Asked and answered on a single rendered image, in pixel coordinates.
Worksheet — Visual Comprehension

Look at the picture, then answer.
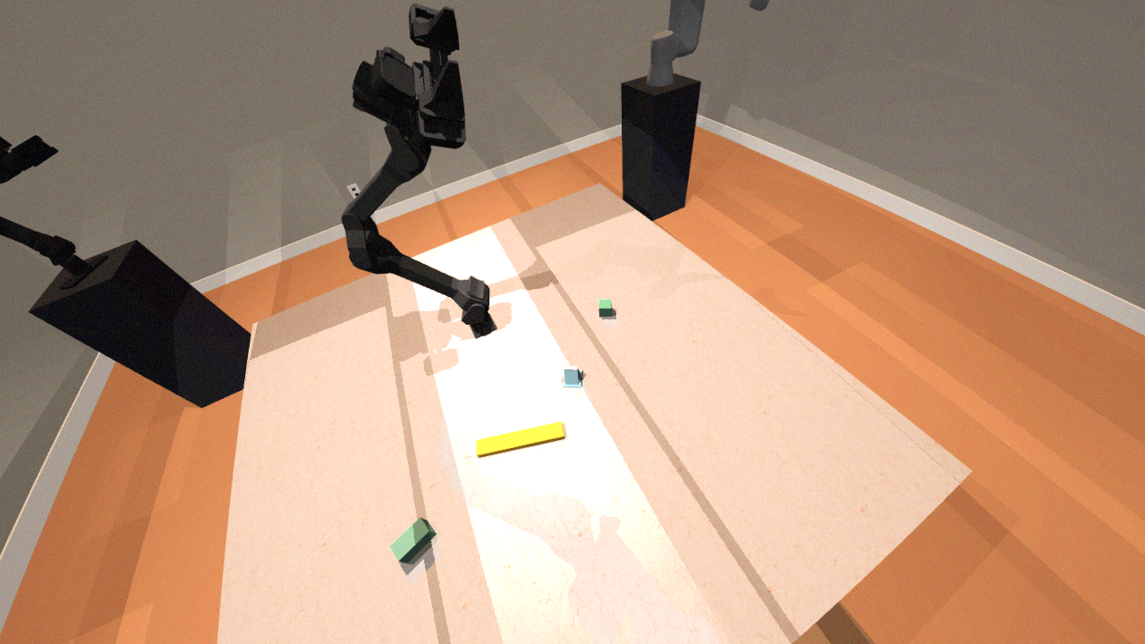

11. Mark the yellow bar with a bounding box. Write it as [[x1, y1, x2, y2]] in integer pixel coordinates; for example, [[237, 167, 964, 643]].
[[476, 421, 564, 458]]

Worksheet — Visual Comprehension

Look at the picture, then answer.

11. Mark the light green rectangular block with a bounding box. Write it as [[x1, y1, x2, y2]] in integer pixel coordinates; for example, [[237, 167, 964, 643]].
[[390, 517, 436, 564]]

